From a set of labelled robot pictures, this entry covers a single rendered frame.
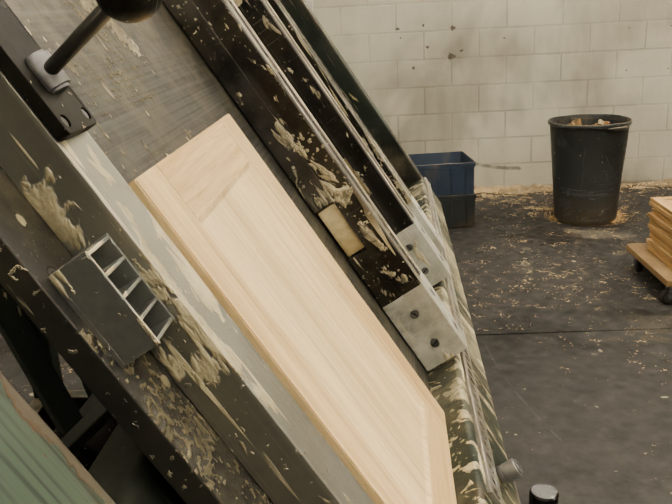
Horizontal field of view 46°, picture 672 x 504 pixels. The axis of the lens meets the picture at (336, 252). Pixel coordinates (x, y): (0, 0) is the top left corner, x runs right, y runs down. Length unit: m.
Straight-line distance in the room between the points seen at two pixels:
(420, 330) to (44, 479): 0.91
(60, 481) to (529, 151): 5.92
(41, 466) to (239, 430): 0.24
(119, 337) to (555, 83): 5.75
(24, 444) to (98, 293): 0.17
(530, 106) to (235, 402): 5.66
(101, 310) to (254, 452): 0.15
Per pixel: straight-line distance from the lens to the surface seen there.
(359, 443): 0.73
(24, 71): 0.52
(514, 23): 6.05
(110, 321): 0.49
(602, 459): 2.72
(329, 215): 1.13
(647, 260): 4.21
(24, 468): 0.32
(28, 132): 0.52
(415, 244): 1.48
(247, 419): 0.54
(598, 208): 5.21
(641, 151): 6.41
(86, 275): 0.48
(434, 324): 1.18
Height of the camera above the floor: 1.42
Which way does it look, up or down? 18 degrees down
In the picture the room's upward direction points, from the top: 3 degrees counter-clockwise
